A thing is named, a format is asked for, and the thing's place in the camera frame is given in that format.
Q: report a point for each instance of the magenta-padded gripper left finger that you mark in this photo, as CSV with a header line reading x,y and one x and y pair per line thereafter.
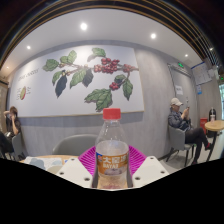
x,y
75,171

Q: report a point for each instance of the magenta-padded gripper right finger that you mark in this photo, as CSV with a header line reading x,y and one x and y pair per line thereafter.
x,y
150,171

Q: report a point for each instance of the clear red-capped drink bottle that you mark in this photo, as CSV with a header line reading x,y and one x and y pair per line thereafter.
x,y
111,150

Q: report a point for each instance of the grey upholstered chair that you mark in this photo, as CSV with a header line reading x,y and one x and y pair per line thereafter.
x,y
75,145

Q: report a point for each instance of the white grey printed paper sheet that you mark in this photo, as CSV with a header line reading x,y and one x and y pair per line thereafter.
x,y
43,161

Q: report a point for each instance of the grey chair with dark legs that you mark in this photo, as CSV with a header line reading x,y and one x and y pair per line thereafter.
x,y
18,143
176,138

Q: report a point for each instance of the person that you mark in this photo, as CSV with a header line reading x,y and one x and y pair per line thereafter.
x,y
13,125
180,121

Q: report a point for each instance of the red bin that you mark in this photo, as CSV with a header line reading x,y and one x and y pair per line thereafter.
x,y
203,125

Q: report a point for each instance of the green exit sign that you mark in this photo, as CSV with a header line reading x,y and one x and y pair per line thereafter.
x,y
180,65

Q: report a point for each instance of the white notice board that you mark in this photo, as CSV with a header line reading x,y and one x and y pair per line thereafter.
x,y
201,73

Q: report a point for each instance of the round ceiling lights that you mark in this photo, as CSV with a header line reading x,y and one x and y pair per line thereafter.
x,y
83,26

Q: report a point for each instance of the coffee plant wall mural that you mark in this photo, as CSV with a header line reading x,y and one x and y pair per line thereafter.
x,y
40,96

